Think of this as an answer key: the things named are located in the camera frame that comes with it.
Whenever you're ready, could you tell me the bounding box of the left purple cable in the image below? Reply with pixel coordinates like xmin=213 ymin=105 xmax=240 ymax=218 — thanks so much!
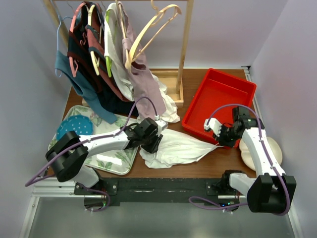
xmin=24 ymin=96 xmax=159 ymax=213

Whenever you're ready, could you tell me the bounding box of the cream divided plate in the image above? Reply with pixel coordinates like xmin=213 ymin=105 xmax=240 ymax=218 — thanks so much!
xmin=239 ymin=136 xmax=283 ymax=172

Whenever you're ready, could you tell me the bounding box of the mauve tank top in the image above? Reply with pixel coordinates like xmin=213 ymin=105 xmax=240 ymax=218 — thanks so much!
xmin=122 ymin=4 xmax=166 ymax=119

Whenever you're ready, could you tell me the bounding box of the floral serving tray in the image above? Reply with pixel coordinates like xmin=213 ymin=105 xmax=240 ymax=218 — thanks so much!
xmin=48 ymin=105 xmax=138 ymax=176

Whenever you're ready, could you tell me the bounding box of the empty wooden hanger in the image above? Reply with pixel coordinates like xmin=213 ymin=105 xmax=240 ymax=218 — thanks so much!
xmin=124 ymin=0 xmax=182 ymax=70

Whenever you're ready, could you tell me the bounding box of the white tank top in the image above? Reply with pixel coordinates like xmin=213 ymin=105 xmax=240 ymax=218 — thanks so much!
xmin=140 ymin=129 xmax=220 ymax=169

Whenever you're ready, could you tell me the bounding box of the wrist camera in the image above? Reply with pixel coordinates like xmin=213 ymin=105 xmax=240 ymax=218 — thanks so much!
xmin=204 ymin=118 xmax=222 ymax=136
xmin=155 ymin=116 xmax=168 ymax=135

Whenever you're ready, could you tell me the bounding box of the pink hanger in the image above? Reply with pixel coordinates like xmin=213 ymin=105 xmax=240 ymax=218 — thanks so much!
xmin=69 ymin=1 xmax=86 ymax=77

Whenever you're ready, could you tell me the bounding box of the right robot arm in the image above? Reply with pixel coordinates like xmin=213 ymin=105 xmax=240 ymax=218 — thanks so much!
xmin=204 ymin=104 xmax=297 ymax=216

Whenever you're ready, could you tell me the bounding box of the purple cable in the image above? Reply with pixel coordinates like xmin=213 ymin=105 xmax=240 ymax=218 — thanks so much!
xmin=189 ymin=104 xmax=291 ymax=216
xmin=24 ymin=96 xmax=159 ymax=213

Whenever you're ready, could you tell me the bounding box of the blue polka dot plate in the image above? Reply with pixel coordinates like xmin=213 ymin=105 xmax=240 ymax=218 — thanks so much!
xmin=56 ymin=115 xmax=94 ymax=140

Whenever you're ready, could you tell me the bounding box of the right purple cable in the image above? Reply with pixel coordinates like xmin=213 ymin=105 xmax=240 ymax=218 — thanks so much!
xmin=189 ymin=104 xmax=291 ymax=216

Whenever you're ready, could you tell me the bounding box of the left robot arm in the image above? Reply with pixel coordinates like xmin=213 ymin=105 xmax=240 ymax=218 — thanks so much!
xmin=46 ymin=118 xmax=168 ymax=194

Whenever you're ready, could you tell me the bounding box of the teal tank top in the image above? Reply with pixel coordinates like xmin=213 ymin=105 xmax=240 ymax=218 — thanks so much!
xmin=55 ymin=51 xmax=117 ymax=124

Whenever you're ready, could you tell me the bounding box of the white hanging garment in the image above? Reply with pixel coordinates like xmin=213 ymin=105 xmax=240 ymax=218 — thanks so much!
xmin=107 ymin=3 xmax=180 ymax=123

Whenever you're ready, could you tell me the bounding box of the wooden hanger under mauve top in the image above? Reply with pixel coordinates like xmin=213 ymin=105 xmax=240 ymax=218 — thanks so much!
xmin=117 ymin=2 xmax=131 ymax=71

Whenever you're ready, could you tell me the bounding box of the green hanger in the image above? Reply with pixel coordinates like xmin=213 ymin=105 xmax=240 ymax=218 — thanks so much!
xmin=104 ymin=10 xmax=113 ymax=78

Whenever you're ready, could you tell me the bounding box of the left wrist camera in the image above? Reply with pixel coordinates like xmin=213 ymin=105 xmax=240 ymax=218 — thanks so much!
xmin=155 ymin=116 xmax=168 ymax=135

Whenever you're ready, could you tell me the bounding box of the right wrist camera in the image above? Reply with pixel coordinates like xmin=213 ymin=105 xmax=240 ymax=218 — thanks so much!
xmin=204 ymin=118 xmax=222 ymax=136

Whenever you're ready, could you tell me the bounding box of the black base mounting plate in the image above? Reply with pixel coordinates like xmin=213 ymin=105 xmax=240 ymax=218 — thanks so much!
xmin=74 ymin=177 xmax=251 ymax=207

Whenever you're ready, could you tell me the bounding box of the light blue wire hanger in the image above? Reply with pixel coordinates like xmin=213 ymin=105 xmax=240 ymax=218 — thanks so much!
xmin=51 ymin=0 xmax=75 ymax=78

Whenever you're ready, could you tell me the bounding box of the wooden clothes rack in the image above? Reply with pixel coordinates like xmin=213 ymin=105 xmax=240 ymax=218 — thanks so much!
xmin=43 ymin=0 xmax=194 ymax=108

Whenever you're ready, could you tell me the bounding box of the red plastic bin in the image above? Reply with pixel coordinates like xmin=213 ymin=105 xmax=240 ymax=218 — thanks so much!
xmin=182 ymin=68 xmax=257 ymax=144

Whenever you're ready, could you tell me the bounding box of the cream plastic hanger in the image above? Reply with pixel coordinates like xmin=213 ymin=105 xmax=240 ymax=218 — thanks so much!
xmin=86 ymin=3 xmax=102 ymax=76

